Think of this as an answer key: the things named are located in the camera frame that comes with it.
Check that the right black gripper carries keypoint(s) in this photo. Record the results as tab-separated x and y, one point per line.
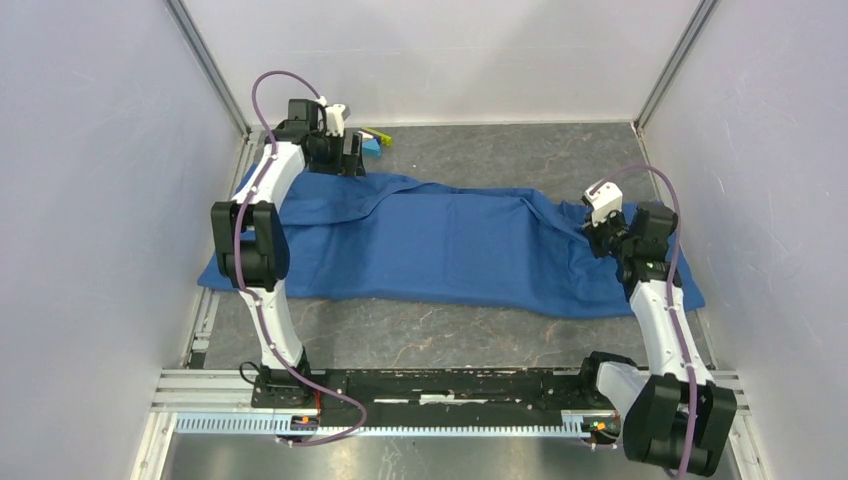
592	232

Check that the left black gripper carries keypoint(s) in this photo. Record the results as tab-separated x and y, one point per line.
342	163

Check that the blue surgical drape cloth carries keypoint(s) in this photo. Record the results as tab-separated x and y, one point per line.
392	236

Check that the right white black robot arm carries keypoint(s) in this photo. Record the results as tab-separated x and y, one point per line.
675	416

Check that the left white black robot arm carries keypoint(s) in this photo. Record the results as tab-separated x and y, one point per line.
251	249

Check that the white blue wedge block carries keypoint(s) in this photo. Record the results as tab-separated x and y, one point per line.
371	146

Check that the yellow green block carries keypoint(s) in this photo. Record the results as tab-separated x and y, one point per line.
382	138

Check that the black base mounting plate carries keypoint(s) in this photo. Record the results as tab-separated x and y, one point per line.
521	397

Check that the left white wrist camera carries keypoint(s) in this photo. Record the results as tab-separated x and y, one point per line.
336	115

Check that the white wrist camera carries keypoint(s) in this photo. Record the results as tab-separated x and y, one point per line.
336	115
602	199

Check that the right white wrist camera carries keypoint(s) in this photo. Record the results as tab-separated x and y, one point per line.
602	199

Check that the aluminium frame rail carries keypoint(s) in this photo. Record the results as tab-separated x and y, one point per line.
227	391

